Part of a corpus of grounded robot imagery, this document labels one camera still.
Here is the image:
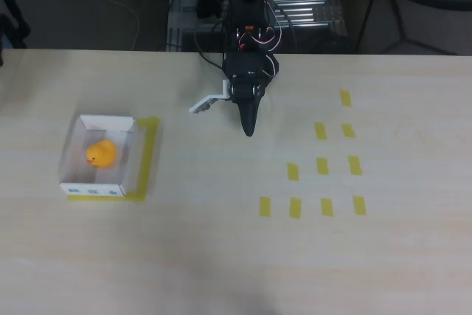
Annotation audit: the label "yellow rubber duck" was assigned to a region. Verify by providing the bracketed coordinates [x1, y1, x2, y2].
[86, 139, 118, 169]

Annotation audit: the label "white cardboard box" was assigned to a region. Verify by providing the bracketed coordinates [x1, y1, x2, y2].
[59, 114, 140, 198]

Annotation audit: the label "aluminium roller rack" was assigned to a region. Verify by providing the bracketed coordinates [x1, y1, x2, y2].
[166, 0, 348, 52]

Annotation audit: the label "yellow L-shaped tape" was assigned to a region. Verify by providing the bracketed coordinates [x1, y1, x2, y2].
[67, 117, 161, 204]

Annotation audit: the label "red white servo wires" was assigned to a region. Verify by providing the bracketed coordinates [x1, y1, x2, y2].
[235, 0, 283, 86]

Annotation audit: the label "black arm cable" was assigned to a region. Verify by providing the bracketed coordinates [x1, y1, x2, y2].
[191, 19, 226, 72]

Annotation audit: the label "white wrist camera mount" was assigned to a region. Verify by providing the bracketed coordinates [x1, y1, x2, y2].
[188, 79, 230, 115]

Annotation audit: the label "white floor cable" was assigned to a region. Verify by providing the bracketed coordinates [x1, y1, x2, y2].
[73, 0, 142, 50]

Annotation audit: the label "black table leg frame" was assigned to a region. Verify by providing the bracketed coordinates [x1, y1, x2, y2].
[355, 0, 458, 56]

